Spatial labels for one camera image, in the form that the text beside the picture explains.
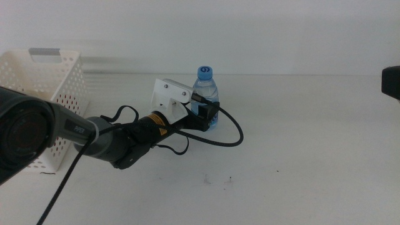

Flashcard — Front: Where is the small water bottle blue cap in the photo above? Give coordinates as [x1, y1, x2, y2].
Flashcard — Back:
[190, 65, 219, 131]

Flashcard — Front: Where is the white perforated plastic basket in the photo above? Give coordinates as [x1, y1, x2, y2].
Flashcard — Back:
[0, 47, 90, 174]

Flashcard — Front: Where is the thin black cable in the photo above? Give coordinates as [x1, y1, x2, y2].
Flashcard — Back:
[99, 105, 191, 156]

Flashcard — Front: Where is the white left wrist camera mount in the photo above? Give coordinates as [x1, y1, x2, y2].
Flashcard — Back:
[149, 78, 195, 126]

